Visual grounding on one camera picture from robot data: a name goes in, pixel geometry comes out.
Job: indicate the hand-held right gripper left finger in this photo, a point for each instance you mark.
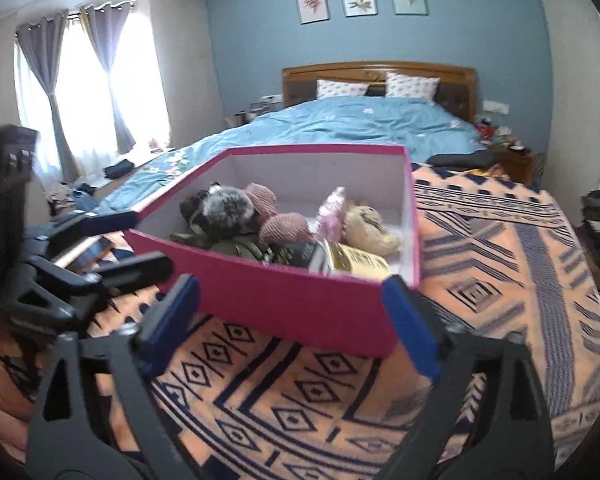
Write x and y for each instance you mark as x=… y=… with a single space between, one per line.
x=172 y=320

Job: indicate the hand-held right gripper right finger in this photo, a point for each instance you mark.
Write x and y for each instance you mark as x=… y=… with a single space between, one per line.
x=412 y=325

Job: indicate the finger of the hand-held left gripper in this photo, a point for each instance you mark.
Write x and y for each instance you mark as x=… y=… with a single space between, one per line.
x=95 y=224
x=140 y=270

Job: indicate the black smartphone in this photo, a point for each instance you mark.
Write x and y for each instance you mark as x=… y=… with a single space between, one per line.
x=92 y=252

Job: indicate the yellow carton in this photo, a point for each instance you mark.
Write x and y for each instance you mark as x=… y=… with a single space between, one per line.
x=355 y=260

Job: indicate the green dinosaur plush toy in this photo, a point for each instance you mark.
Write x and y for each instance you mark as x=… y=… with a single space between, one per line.
x=230 y=249

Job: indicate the brown koala plush toy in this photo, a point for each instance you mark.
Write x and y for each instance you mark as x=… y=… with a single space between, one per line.
x=220 y=210

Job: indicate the beige plush bear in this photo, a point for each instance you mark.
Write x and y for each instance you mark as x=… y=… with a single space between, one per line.
x=367 y=230

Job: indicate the pink cardboard box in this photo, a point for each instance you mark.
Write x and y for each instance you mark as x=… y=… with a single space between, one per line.
x=290 y=305

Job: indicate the pink patterned folding umbrella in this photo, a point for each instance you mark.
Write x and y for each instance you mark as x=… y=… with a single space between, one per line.
x=332 y=215

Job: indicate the pink knitted plush toy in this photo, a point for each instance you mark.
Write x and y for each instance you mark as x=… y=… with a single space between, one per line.
x=285 y=227

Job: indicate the person's left forearm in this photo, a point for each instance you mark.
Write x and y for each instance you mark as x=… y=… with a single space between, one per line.
x=0 y=410

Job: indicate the blue denim garment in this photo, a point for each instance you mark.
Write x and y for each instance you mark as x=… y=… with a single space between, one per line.
x=86 y=199

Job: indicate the black folded cloth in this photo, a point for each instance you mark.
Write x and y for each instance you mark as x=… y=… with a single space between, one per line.
x=118 y=169

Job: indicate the pink flower ornament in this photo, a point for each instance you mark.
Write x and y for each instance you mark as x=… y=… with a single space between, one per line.
x=155 y=144

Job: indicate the orange patterned blanket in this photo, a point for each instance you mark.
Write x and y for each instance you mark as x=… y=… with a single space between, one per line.
x=505 y=260

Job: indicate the grey curtain panel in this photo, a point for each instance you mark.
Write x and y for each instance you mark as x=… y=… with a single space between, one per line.
x=107 y=55
x=45 y=75

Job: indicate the yellow patterned cloth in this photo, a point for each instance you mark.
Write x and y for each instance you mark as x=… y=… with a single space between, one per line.
x=480 y=172

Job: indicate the dark grey folded garment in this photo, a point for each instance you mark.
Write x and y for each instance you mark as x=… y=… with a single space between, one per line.
x=460 y=159

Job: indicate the beige wardrobe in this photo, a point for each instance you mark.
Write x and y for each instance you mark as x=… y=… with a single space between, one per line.
x=180 y=70
x=565 y=85

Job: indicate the bedside shelf with bottles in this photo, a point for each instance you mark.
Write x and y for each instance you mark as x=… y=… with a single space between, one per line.
x=247 y=115

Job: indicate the bedside small clutter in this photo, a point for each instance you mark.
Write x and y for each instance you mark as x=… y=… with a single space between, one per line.
x=500 y=135

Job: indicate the blue floral duvet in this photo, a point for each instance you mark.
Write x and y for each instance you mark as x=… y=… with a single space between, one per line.
x=355 y=120

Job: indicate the white patterned pillow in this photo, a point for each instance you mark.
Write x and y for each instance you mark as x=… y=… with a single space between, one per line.
x=411 y=86
x=341 y=89

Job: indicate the wooden headboard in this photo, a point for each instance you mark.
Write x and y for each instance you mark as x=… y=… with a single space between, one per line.
x=380 y=67

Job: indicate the framed pink flower picture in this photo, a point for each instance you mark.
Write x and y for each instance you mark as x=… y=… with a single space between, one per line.
x=311 y=5

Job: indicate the white wall socket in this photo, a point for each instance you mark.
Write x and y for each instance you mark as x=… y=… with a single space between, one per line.
x=271 y=97
x=495 y=106

